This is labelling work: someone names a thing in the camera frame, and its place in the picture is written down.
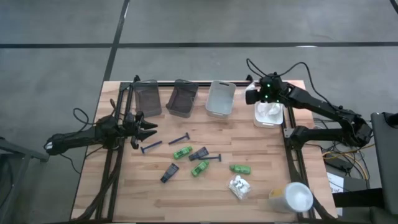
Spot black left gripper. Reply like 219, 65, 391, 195
123, 111, 159, 149

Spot blue disposable razor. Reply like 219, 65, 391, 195
198, 153, 222, 162
139, 140, 163, 154
168, 132, 191, 146

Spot clear bag of white items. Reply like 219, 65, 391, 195
228, 174, 252, 200
256, 102, 282, 124

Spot dark blue toiletry tube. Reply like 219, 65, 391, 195
160, 162, 180, 184
188, 146, 210, 162

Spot wide white plastic bin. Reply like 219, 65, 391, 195
252, 100, 284, 129

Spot grey plastic bin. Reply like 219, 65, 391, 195
132, 79, 162, 118
165, 78, 199, 119

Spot yellow label wipes canister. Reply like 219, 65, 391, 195
268, 182, 314, 214

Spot black power brick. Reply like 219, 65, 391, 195
326, 157, 354, 172

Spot white paper sheet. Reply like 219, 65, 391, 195
326, 172, 345, 194

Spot grey metal stand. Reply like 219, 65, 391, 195
0, 136, 50, 224

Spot grey flat panel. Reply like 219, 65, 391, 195
370, 111, 398, 215

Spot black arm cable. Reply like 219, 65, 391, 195
246, 58, 330, 103
72, 108, 94, 126

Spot yellow cables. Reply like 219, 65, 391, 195
322, 143, 376, 181

